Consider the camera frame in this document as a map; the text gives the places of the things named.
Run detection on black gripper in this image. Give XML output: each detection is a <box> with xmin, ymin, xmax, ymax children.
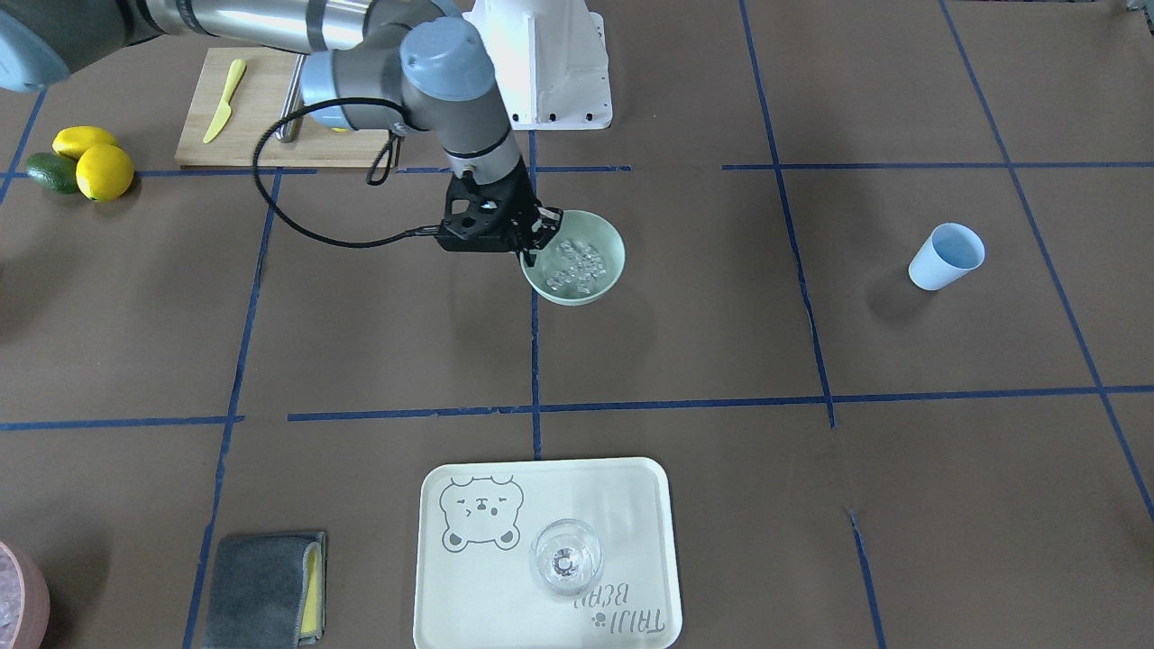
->
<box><xmin>436</xmin><ymin>171</ymin><xmax>564</xmax><ymax>270</ymax></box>

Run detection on mint green bowl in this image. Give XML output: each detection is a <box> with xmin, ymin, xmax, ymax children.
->
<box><xmin>518</xmin><ymin>209</ymin><xmax>625</xmax><ymax>306</ymax></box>

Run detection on light blue plastic cup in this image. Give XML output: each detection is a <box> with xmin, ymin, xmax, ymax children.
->
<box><xmin>907</xmin><ymin>223</ymin><xmax>986</xmax><ymax>291</ymax></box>

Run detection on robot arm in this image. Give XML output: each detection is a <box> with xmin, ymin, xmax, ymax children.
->
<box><xmin>1</xmin><ymin>1</ymin><xmax>563</xmax><ymax>269</ymax></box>

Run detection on ice cubes in bowl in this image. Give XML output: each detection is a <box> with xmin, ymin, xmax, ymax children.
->
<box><xmin>541</xmin><ymin>238</ymin><xmax>609</xmax><ymax>299</ymax></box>

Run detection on pink bowl with ice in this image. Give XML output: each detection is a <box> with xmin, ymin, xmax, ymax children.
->
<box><xmin>1</xmin><ymin>542</ymin><xmax>50</xmax><ymax>648</ymax></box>

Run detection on clear wine glass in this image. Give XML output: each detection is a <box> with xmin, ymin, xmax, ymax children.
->
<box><xmin>530</xmin><ymin>519</ymin><xmax>604</xmax><ymax>599</ymax></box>

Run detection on wooden cutting board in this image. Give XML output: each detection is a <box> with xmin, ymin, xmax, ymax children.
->
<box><xmin>177</xmin><ymin>49</ymin><xmax>388</xmax><ymax>169</ymax></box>

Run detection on yellow plastic knife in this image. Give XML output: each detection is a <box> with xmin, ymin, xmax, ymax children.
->
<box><xmin>201</xmin><ymin>59</ymin><xmax>247</xmax><ymax>144</ymax></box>

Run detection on cream bear serving tray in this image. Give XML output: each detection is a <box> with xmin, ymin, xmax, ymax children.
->
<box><xmin>412</xmin><ymin>457</ymin><xmax>683</xmax><ymax>648</ymax></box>

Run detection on yellow lemon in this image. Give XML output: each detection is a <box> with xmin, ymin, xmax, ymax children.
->
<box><xmin>52</xmin><ymin>124</ymin><xmax>119</xmax><ymax>161</ymax></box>
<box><xmin>76</xmin><ymin>143</ymin><xmax>135</xmax><ymax>202</ymax></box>

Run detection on grey folded cloth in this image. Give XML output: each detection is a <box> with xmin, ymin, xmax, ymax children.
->
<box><xmin>201</xmin><ymin>530</ymin><xmax>328</xmax><ymax>648</ymax></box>

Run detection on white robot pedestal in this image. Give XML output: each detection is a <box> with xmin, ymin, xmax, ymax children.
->
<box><xmin>464</xmin><ymin>1</ymin><xmax>614</xmax><ymax>132</ymax></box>

